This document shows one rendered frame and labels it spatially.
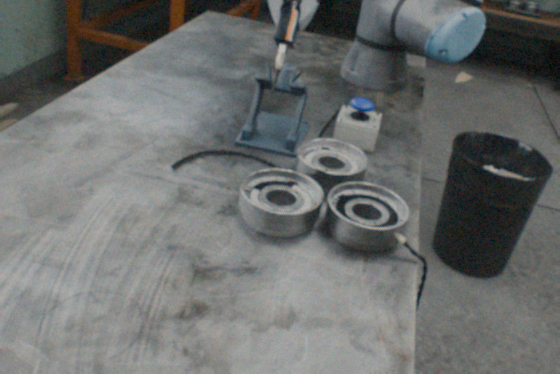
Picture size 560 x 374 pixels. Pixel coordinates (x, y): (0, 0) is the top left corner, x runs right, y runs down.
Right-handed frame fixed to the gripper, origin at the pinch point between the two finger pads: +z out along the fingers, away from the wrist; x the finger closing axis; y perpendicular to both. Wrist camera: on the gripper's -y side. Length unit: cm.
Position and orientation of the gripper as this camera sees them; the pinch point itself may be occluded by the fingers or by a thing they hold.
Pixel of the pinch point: (289, 22)
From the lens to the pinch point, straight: 86.8
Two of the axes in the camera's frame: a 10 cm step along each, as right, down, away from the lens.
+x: -9.7, -2.1, 0.7
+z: -1.7, 9.0, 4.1
